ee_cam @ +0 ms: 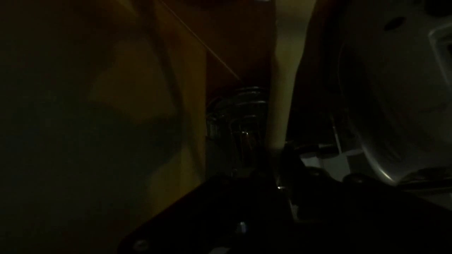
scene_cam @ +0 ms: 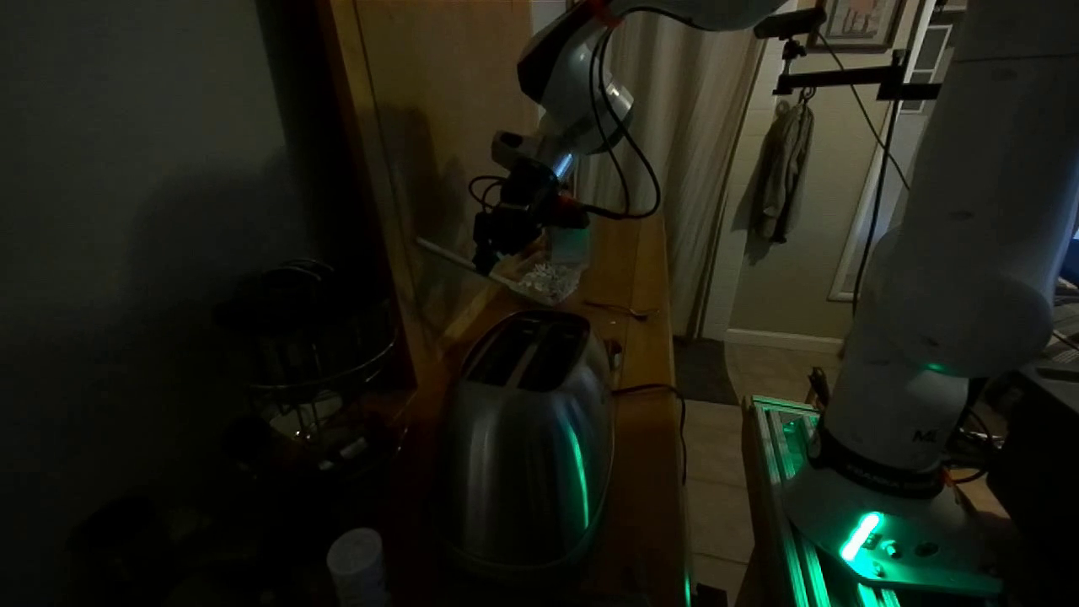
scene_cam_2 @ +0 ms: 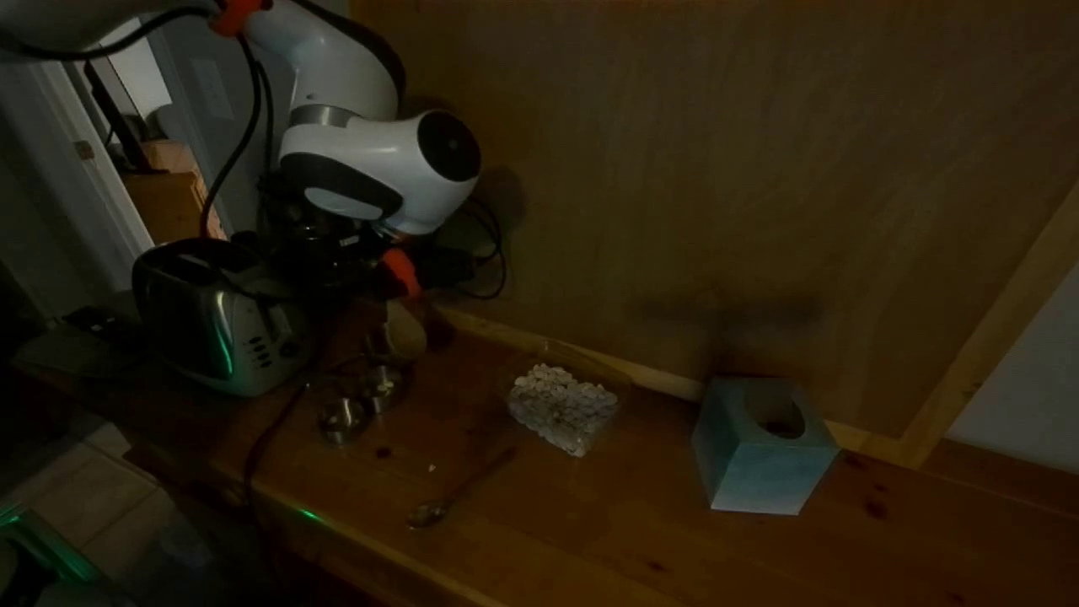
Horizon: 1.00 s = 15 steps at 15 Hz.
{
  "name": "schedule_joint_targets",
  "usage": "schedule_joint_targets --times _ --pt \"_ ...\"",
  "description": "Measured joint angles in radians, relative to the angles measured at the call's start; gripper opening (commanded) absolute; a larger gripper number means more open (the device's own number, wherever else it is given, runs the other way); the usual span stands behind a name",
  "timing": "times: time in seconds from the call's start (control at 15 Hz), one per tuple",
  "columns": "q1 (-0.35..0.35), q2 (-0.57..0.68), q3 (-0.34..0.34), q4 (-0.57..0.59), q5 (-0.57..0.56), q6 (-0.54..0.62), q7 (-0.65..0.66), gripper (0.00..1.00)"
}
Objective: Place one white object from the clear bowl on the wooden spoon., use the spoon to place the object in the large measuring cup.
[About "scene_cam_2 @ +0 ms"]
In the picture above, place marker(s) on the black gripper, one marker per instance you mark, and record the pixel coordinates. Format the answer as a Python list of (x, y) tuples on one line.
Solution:
[(358, 256)]

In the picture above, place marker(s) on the wooden spoon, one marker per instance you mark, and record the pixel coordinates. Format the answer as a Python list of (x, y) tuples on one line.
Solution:
[(407, 330)]

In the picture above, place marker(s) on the small white piece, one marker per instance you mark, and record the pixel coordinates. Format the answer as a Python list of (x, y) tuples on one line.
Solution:
[(429, 465)]

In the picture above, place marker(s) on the small black object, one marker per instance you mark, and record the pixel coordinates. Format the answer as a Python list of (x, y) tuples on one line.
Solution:
[(98, 322)]

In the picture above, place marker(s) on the metal spoon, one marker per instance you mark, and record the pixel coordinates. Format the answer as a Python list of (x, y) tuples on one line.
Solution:
[(425, 515)]

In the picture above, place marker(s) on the stainless steel toaster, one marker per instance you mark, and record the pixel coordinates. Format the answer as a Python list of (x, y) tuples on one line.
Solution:
[(221, 322)]

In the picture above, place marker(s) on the wooden block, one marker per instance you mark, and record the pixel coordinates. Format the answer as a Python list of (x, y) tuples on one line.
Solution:
[(170, 197)]

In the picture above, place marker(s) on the white door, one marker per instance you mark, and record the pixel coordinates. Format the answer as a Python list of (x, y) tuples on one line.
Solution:
[(55, 169)]

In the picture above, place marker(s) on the large wooden back panel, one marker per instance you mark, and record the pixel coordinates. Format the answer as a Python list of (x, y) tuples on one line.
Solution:
[(729, 169)]

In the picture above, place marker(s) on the blue box with round hole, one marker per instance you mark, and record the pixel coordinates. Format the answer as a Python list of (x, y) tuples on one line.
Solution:
[(761, 457)]

